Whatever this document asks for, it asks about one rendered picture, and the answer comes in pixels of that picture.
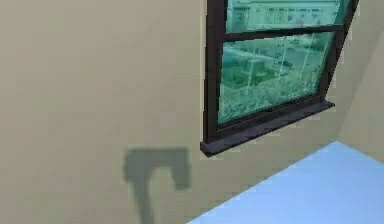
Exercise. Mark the black framed window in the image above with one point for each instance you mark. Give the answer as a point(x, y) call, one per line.
point(273, 70)

